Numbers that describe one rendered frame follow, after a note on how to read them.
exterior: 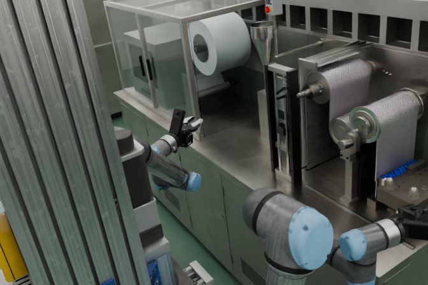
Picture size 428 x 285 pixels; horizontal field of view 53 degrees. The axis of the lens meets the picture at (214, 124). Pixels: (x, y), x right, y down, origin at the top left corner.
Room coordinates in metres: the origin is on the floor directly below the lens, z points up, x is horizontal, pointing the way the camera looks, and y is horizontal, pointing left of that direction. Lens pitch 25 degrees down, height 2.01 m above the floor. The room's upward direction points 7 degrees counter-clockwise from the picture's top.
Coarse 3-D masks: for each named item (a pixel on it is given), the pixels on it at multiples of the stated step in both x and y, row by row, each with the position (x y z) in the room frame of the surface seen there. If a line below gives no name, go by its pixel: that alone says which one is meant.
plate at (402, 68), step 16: (288, 32) 2.32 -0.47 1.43; (288, 48) 2.32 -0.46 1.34; (320, 48) 2.11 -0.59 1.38; (368, 48) 1.85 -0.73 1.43; (384, 48) 1.78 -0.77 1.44; (288, 64) 2.33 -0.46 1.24; (384, 64) 1.77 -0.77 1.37; (400, 64) 1.71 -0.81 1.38; (416, 64) 1.64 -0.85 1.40; (384, 80) 1.77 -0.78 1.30; (400, 80) 1.70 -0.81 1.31; (416, 80) 1.64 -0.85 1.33; (384, 96) 1.77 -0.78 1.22
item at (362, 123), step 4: (360, 116) 1.46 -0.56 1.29; (364, 116) 1.45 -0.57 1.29; (356, 120) 1.47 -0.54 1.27; (360, 120) 1.45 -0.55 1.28; (364, 120) 1.43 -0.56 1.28; (368, 120) 1.44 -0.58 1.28; (356, 124) 1.47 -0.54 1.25; (360, 124) 1.45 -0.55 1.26; (364, 124) 1.43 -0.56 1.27; (368, 124) 1.43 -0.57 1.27; (356, 128) 1.47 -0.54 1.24; (360, 128) 1.45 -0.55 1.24; (364, 128) 1.43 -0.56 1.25; (368, 128) 1.42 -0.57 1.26; (360, 132) 1.45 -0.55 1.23; (364, 132) 1.43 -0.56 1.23; (368, 132) 1.42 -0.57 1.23
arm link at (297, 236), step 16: (256, 208) 0.79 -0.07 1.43; (272, 208) 0.77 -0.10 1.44; (288, 208) 0.75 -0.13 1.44; (304, 208) 0.75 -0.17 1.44; (256, 224) 0.77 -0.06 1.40; (272, 224) 0.74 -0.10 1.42; (288, 224) 0.72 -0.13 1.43; (304, 224) 0.70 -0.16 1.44; (320, 224) 0.71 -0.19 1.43; (272, 240) 0.72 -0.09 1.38; (288, 240) 0.69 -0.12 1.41; (304, 240) 0.68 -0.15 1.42; (320, 240) 0.70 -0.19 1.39; (272, 256) 0.71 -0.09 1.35; (288, 256) 0.69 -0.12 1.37; (304, 256) 0.67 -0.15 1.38; (320, 256) 0.69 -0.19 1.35; (272, 272) 0.72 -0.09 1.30; (288, 272) 0.68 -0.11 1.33; (304, 272) 0.68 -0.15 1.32
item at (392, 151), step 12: (396, 132) 1.46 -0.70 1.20; (408, 132) 1.50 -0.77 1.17; (384, 144) 1.43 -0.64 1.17; (396, 144) 1.46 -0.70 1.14; (408, 144) 1.50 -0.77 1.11; (384, 156) 1.43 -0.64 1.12; (396, 156) 1.47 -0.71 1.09; (408, 156) 1.51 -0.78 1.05; (384, 168) 1.43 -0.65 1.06; (396, 168) 1.47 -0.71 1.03
